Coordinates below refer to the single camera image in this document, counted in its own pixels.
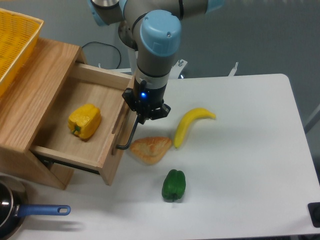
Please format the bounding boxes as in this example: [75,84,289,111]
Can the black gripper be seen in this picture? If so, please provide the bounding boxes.
[122,79,171,125]

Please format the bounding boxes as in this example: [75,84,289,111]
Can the wooden top drawer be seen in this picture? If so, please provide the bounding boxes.
[30,63,135,185]

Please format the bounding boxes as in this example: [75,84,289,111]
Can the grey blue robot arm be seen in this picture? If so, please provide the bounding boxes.
[88,0,224,124]

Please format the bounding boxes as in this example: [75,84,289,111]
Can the wooden drawer cabinet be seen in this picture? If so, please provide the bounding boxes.
[0,38,86,190]

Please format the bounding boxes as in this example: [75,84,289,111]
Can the toy croissant pastry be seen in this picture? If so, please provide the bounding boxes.
[129,136,172,165]

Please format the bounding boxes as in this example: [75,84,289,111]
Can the yellow banana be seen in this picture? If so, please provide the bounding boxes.
[173,107,216,149]

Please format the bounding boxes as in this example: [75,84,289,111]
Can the yellow bell pepper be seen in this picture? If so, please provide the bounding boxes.
[67,103,102,141]

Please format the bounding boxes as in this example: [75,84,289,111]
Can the green bell pepper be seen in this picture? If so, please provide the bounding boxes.
[161,169,186,202]

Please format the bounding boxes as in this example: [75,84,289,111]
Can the yellow plastic basket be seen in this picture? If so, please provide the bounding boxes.
[0,8,44,96]

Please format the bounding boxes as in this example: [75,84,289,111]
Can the black corner device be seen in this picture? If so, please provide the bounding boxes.
[307,202,320,228]

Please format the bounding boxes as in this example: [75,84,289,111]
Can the black cable loop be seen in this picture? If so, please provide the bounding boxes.
[81,41,122,70]

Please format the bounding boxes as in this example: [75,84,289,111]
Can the black pan blue handle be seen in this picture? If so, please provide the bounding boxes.
[0,175,71,240]

